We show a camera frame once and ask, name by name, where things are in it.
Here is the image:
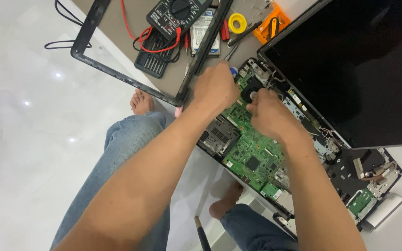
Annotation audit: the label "person's right hand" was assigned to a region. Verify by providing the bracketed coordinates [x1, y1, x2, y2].
[246, 88, 305, 142]

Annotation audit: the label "person's left hand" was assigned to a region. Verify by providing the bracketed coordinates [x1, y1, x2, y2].
[192, 60, 241, 118]

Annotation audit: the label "black laptop cooling fan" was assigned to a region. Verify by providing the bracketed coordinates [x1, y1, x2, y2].
[240, 77, 266, 104]

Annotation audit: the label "black pen shaped tool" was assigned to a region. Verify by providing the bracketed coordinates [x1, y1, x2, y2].
[227, 20, 264, 48]

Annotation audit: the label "silver laptop hard drive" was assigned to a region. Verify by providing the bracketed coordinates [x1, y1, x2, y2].
[189, 8, 222, 58]

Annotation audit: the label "yellow tape roll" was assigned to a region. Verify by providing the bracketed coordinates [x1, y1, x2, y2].
[228, 13, 248, 35]

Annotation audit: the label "orange plastic tool tray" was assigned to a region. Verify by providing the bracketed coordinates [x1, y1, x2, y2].
[251, 1, 292, 45]

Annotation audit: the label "black and yellow tool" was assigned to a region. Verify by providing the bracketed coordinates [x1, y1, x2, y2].
[268, 16, 280, 39]

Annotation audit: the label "red multimeter probe lead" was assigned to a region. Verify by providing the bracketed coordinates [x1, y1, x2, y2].
[120, 0, 183, 54]

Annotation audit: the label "black card slot cage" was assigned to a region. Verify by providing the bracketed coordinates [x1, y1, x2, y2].
[200, 116, 241, 158]

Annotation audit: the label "black screwdriver bit case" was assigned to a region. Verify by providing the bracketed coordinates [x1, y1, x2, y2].
[134, 29, 176, 79]

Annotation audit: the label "green laptop motherboard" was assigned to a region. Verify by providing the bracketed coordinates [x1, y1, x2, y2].
[221, 66, 288, 196]

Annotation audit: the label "black digital multimeter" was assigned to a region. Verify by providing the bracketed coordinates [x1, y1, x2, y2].
[146, 0, 213, 42]

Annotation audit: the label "person's left foot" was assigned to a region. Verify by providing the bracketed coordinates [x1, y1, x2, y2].
[130, 89, 155, 116]

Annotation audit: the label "person's foot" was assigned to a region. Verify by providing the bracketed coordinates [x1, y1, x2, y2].
[209, 181, 244, 220]
[130, 89, 155, 116]

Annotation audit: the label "black laptop screen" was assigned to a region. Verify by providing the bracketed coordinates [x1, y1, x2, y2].
[257, 0, 402, 150]

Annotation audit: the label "person's blue jeans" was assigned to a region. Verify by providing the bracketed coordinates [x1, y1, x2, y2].
[49, 111, 298, 251]

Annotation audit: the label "person's right foot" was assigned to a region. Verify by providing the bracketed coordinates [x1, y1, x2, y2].
[209, 181, 244, 220]

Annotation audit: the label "opened black laptop base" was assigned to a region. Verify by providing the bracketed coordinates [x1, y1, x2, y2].
[197, 57, 402, 242]

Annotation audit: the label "small green daughter board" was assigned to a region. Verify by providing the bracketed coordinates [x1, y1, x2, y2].
[346, 188, 376, 217]

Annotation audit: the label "white cylindrical laptop battery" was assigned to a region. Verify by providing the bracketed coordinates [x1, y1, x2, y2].
[361, 192, 402, 233]

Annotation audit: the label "red handled tool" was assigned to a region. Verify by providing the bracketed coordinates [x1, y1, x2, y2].
[221, 19, 230, 42]

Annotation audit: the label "grey metal bracket plate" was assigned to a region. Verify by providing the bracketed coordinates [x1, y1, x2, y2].
[230, 0, 273, 22]

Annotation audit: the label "black plastic screen bezel frame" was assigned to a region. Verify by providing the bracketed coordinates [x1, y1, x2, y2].
[70, 0, 235, 108]

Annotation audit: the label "black brush handle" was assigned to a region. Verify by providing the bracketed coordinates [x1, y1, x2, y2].
[194, 215, 213, 251]

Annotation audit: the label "black cable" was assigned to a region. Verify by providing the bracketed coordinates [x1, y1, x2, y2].
[44, 0, 93, 50]

